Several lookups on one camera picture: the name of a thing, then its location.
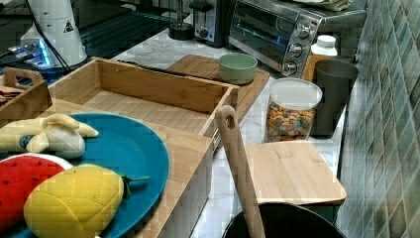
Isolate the clear cereal jar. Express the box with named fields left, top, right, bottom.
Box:
left=263, top=77, right=323, bottom=143

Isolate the small bamboo lid board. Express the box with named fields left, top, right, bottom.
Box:
left=245, top=141, right=347, bottom=205

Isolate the plush watermelon slice toy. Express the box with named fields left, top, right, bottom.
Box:
left=0, top=153, right=72, bottom=231

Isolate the blue plate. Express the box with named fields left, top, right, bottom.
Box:
left=0, top=112, right=170, bottom=238

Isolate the black round stand base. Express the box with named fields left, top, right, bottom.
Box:
left=168, top=0, right=194, bottom=41

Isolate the wooden spoon handle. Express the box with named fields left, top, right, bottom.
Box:
left=215, top=105, right=265, bottom=238

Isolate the silver toaster oven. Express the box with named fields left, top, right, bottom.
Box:
left=229, top=0, right=367, bottom=77

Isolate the wooden drawer box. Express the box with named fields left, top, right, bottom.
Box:
left=46, top=58, right=237, bottom=238

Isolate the plush yellow lemon toy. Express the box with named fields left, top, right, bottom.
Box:
left=24, top=164, right=132, bottom=238

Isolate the black pot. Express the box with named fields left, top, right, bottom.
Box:
left=221, top=202, right=347, bottom=238

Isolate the black toaster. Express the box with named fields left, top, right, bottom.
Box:
left=189, top=0, right=237, bottom=48

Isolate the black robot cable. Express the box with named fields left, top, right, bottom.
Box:
left=25, top=0, right=72, bottom=73

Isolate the white-capped orange bottle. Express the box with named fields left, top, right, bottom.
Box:
left=303, top=35, right=338, bottom=81

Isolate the wooden cutting board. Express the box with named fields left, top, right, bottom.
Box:
left=167, top=55, right=269, bottom=121

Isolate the small wooden caddy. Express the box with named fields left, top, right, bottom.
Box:
left=0, top=67, right=53, bottom=126

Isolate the green ceramic cup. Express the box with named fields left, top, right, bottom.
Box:
left=218, top=54, right=258, bottom=85

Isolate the plush banana toy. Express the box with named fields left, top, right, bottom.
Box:
left=0, top=113, right=99, bottom=159

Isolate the dark grey plastic cup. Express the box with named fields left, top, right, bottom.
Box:
left=310, top=59, right=359, bottom=139

